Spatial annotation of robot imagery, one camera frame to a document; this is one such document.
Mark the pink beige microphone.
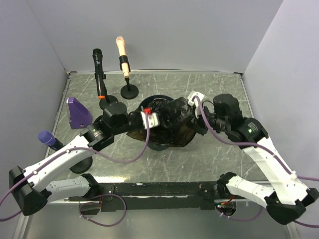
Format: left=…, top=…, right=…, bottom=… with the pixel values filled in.
left=116, top=36, right=130, bottom=78

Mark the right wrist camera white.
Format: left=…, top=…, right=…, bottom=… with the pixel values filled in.
left=187, top=91, right=205, bottom=119

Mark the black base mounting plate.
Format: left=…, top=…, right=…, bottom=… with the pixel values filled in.
left=68, top=181, right=247, bottom=212

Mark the purple microphone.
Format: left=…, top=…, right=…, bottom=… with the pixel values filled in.
left=37, top=130, right=63, bottom=151

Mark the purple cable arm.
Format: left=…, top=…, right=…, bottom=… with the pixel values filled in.
left=194, top=96, right=319, bottom=229
left=0, top=116, right=151, bottom=222

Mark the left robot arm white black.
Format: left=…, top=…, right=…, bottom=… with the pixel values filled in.
left=8, top=102, right=152, bottom=216

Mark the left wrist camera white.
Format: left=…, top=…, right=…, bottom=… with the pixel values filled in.
left=141, top=108, right=160, bottom=129

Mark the black microphone orange ring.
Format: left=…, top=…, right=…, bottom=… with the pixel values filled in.
left=92, top=48, right=105, bottom=100

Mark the black plastic trash bag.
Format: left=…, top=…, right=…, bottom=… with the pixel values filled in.
left=137, top=95, right=207, bottom=150

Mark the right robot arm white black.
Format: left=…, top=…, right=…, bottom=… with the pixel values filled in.
left=188, top=92, right=319, bottom=225

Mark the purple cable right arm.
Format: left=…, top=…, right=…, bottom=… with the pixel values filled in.
left=194, top=96, right=319, bottom=229

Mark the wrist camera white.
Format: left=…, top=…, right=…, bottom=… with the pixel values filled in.
left=187, top=91, right=205, bottom=119
left=141, top=108, right=160, bottom=129

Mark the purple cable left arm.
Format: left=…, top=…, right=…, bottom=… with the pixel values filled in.
left=0, top=116, right=151, bottom=222

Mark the aluminium front rail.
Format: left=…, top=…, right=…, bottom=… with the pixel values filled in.
left=23, top=180, right=272, bottom=205

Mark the dark blue trash bin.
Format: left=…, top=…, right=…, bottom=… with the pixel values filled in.
left=138, top=95, right=173, bottom=151

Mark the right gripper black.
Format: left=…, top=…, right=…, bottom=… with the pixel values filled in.
left=185, top=103, right=229, bottom=135

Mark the black stand of pink microphone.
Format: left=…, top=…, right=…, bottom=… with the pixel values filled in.
left=118, top=56, right=140, bottom=100

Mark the purple wedge shaped box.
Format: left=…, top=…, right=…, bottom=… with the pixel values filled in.
left=66, top=97, right=93, bottom=129

